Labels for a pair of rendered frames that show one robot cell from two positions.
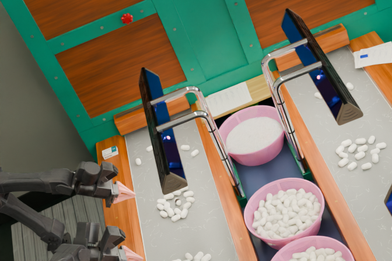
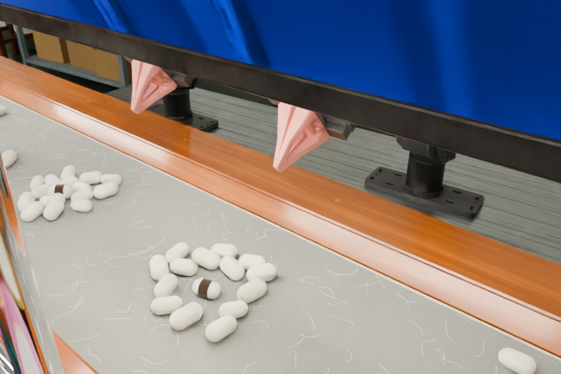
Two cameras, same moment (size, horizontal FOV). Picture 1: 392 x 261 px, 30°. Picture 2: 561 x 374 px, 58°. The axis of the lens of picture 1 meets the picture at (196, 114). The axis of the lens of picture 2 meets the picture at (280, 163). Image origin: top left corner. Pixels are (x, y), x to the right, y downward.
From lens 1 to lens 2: 2.64 m
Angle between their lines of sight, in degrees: 98
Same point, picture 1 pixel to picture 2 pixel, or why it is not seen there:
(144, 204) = (316, 262)
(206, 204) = (106, 318)
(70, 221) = (510, 235)
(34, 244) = (510, 187)
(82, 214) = not seen: hidden behind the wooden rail
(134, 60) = not seen: outside the picture
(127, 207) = (337, 222)
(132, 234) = (255, 189)
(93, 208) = not seen: hidden behind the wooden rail
